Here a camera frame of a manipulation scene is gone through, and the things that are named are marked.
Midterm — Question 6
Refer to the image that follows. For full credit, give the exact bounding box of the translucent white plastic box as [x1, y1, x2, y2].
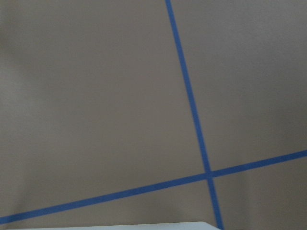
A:
[19, 222, 219, 230]

